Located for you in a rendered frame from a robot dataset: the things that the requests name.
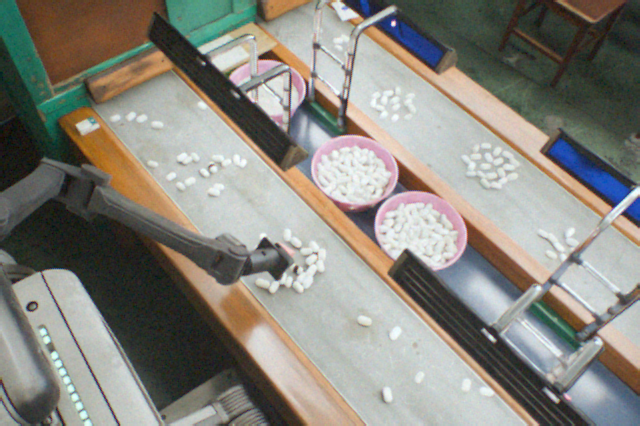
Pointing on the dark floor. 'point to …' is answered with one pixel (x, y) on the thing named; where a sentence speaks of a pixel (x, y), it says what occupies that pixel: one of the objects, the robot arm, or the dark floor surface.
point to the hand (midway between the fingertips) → (291, 254)
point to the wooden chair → (584, 10)
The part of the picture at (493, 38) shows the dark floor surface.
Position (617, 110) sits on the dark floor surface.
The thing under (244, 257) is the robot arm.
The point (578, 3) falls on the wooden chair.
